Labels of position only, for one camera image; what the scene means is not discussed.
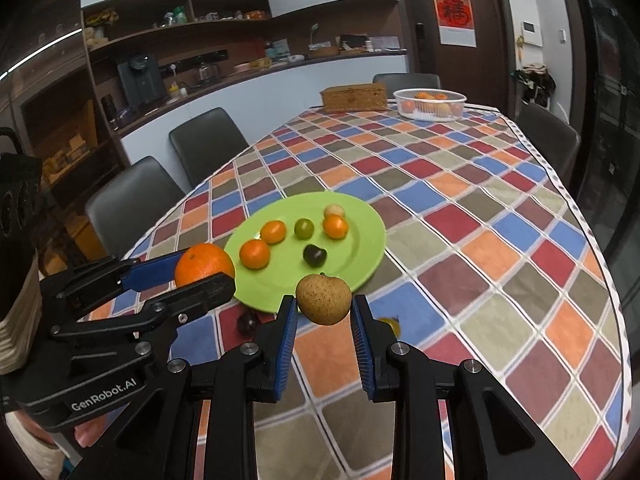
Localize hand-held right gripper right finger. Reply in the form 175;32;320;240
350;294;583;480

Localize black framed glass sliding door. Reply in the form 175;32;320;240
565;0;640;281

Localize orange tangerine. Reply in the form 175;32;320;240
174;243;236;288
239;239;271;269
322;214;349;240
260;220;287;245

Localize pile of bags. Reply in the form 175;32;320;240
512;62;556;109

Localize grey dining chair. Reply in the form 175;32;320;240
515;103;582;201
85;156;186;259
169;107;249;188
372;73;442;96

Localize red and white wall poster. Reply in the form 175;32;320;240
431;0;476;47

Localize green plate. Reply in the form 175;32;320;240
223;192;387;313

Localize yellow flowers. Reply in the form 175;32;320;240
85;8;120;26

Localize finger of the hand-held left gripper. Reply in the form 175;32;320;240
49;271;237;348
40;255;185;313

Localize dark brown door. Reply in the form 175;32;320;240
397;0;516;111

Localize black water dispenser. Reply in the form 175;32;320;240
117;55;166;109

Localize white counter cabinets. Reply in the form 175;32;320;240
117;50;409;167

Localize dark purple plum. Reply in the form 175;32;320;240
302;244;328;268
236;310;261;336

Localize woven wicker box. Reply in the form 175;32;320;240
320;84;388;113

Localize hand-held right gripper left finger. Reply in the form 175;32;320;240
112;295;300;480

